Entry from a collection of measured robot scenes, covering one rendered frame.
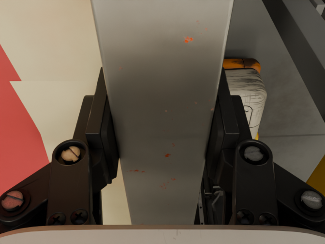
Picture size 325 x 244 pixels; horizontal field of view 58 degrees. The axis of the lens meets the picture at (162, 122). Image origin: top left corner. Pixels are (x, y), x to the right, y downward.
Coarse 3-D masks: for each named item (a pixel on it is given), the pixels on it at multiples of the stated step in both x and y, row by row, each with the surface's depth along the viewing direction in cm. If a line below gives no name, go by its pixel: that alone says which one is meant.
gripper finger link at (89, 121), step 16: (96, 96) 11; (80, 112) 12; (96, 112) 10; (80, 128) 11; (96, 128) 10; (112, 128) 11; (96, 144) 10; (112, 144) 11; (96, 160) 10; (112, 160) 11; (32, 176) 10; (48, 176) 10; (96, 176) 10; (112, 176) 12; (16, 192) 9; (32, 192) 9; (96, 192) 11; (0, 208) 9; (16, 208) 9; (32, 208) 9; (16, 224) 9
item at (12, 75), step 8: (0, 48) 13; (0, 56) 13; (0, 64) 13; (8, 64) 13; (0, 72) 14; (8, 72) 14; (16, 72) 14; (0, 80) 14; (8, 80) 14; (16, 80) 14
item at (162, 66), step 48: (96, 0) 8; (144, 0) 8; (192, 0) 8; (144, 48) 9; (192, 48) 9; (144, 96) 10; (192, 96) 10; (144, 144) 12; (192, 144) 12; (144, 192) 15; (192, 192) 15
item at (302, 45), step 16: (272, 0) 46; (288, 0) 42; (304, 0) 42; (320, 0) 41; (272, 16) 46; (288, 16) 40; (304, 16) 39; (320, 16) 39; (288, 32) 40; (304, 32) 36; (320, 32) 36; (288, 48) 40; (304, 48) 35; (320, 48) 34; (304, 64) 35; (320, 64) 32; (304, 80) 35; (320, 80) 32; (320, 96) 32; (320, 112) 32; (320, 176) 23; (320, 192) 23
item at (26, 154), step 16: (0, 96) 15; (16, 96) 15; (0, 112) 16; (16, 112) 16; (0, 128) 16; (16, 128) 16; (32, 128) 16; (0, 144) 17; (16, 144) 17; (32, 144) 17; (0, 160) 19; (16, 160) 19; (32, 160) 19; (48, 160) 19; (0, 176) 20; (16, 176) 20; (0, 192) 22
